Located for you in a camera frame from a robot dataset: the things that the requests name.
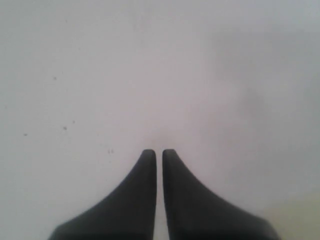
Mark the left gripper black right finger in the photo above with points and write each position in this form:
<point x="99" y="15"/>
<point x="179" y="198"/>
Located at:
<point x="194" y="212"/>

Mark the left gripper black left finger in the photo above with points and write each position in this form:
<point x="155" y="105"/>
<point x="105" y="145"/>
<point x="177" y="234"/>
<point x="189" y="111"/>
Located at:
<point x="127" y="213"/>

